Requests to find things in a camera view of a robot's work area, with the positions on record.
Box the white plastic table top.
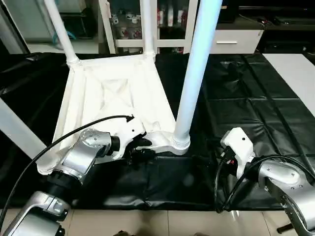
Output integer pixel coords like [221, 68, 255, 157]
[37, 53, 191, 176]

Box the black work mat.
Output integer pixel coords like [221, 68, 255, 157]
[0, 52, 315, 212]

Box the white flat panel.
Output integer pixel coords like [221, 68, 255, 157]
[262, 53, 315, 118]

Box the white drawer unit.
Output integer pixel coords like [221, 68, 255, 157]
[211, 29, 264, 55]

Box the white glass-door cabinet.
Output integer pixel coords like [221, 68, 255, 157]
[97, 0, 200, 55]

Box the blue metal stand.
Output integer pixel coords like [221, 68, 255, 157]
[63, 29, 78, 42]

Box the dark wooden TV bench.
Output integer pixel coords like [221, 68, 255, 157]
[256, 17, 315, 54]

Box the black box with yellow label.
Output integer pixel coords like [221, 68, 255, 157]
[219, 0, 243, 23]

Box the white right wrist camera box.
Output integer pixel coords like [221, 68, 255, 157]
[220, 127, 256, 179]

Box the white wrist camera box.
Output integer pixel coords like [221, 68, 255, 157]
[220, 127, 256, 179]
[109, 117, 147, 161]

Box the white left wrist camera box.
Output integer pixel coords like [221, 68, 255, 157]
[109, 117, 147, 161]

